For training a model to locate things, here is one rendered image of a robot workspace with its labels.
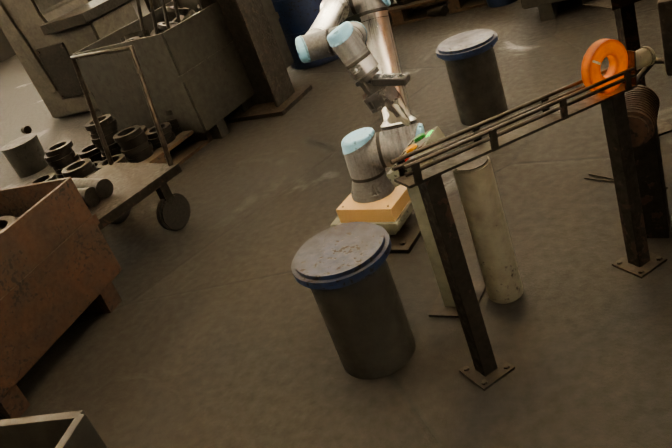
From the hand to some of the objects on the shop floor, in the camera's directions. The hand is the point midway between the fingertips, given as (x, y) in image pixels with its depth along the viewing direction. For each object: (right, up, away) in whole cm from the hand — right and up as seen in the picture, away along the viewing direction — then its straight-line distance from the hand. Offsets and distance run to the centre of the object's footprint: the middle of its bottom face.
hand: (408, 121), depth 225 cm
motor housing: (+86, -38, +16) cm, 95 cm away
